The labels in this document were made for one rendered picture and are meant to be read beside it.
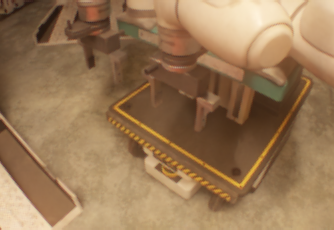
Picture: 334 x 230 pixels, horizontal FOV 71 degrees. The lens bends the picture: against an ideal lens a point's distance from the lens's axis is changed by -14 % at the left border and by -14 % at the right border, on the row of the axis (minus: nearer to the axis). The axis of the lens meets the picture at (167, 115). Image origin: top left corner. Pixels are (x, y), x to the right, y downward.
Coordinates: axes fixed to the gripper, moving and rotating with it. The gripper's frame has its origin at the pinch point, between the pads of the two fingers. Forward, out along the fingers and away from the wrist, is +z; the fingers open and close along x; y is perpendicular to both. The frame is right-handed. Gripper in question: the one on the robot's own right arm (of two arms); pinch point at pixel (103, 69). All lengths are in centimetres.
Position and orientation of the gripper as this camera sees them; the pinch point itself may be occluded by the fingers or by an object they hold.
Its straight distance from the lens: 82.1
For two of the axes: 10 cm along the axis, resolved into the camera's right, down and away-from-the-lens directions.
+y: 6.4, -5.2, 5.6
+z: 0.0, 7.3, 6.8
